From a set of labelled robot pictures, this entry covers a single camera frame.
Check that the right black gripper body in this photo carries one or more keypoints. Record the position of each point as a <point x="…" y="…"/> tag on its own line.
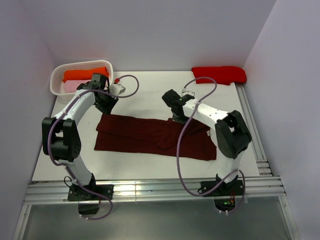
<point x="180" y="118"/>

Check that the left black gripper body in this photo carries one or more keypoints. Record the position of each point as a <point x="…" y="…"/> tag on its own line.
<point x="105" y="104"/>

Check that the dark red t-shirt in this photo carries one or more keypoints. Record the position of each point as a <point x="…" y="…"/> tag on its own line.
<point x="127" y="134"/>

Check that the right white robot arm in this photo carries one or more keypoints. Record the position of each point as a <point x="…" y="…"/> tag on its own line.
<point x="227" y="130"/>

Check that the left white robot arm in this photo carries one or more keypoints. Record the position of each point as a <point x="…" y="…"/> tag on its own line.
<point x="60" y="137"/>

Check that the orange rolled t-shirt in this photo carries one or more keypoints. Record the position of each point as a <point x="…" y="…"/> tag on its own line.
<point x="84" y="74"/>

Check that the pink rolled t-shirt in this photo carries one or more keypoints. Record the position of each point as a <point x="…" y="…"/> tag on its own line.
<point x="70" y="86"/>

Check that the white plastic basket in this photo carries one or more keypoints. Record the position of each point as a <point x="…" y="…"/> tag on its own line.
<point x="56" y="84"/>

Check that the bright red folded t-shirt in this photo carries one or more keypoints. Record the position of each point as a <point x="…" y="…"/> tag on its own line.
<point x="223" y="75"/>

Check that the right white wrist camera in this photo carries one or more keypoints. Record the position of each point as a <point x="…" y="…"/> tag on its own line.
<point x="187" y="92"/>

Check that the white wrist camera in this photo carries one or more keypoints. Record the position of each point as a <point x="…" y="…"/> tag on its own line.
<point x="187" y="92"/>
<point x="116" y="89"/>

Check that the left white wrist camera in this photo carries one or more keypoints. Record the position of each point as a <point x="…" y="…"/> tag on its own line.
<point x="116" y="89"/>

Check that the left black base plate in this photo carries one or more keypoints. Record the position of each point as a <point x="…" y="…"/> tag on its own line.
<point x="105" y="191"/>

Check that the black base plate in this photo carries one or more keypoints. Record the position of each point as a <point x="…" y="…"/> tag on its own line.
<point x="234" y="188"/>
<point x="105" y="191"/>

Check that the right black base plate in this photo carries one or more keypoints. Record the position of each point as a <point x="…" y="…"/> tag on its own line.
<point x="234" y="188"/>

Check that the aluminium front rail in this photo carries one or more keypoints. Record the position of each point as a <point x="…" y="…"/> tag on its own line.
<point x="56" y="192"/>

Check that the aluminium side rail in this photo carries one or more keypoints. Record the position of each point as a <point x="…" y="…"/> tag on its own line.
<point x="259" y="153"/>

